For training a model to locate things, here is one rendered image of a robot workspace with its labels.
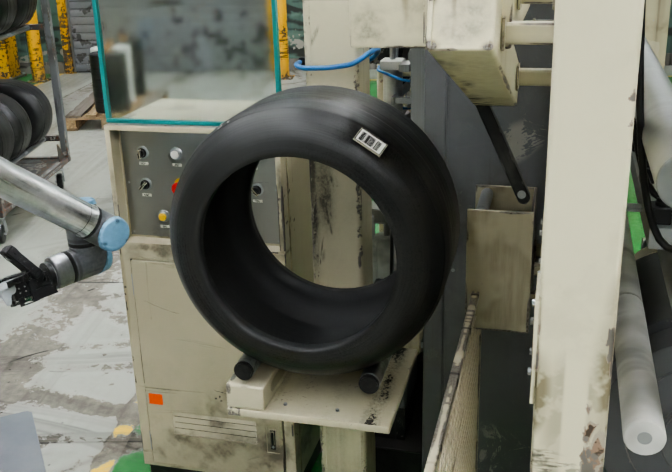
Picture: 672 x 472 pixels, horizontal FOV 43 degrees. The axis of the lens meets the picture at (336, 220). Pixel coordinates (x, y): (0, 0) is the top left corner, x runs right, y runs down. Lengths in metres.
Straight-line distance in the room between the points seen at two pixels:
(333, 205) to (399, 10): 0.86
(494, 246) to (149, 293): 1.22
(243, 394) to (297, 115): 0.65
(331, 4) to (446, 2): 0.79
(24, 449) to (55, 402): 1.41
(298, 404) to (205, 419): 0.98
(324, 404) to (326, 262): 0.38
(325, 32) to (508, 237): 0.62
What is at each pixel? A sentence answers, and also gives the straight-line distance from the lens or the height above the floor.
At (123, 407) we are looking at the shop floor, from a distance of 3.63.
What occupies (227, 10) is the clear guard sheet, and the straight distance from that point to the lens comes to 2.45.
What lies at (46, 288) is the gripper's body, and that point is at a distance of 2.39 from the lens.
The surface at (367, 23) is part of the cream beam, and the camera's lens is 1.34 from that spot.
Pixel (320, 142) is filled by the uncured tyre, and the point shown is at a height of 1.43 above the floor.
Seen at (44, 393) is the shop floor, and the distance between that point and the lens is 3.83.
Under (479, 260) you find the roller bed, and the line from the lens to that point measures 2.00.
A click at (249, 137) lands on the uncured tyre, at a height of 1.43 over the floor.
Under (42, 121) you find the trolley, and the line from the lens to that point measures 6.29.
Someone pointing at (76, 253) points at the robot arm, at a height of 1.00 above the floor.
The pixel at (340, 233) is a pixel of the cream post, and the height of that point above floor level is 1.09.
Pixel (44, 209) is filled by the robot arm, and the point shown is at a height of 1.19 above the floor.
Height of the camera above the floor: 1.83
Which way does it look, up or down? 19 degrees down
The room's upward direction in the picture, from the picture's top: 2 degrees counter-clockwise
